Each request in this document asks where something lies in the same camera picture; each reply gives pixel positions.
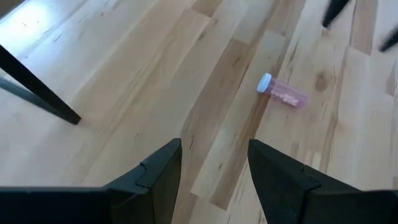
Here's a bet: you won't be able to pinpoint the wooden shelf black metal legs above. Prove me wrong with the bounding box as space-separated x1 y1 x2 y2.
0 45 82 126

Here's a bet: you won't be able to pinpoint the pink pill bottle white cap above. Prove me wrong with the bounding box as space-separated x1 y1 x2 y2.
256 72 310 110

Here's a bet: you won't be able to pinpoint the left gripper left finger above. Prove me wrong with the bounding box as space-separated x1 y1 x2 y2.
104 138 183 224

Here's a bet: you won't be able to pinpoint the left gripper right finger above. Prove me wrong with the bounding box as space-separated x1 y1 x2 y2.
248 138 358 224

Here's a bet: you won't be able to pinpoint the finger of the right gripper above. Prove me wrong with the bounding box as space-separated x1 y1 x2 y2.
378 26 398 53
322 0 351 28

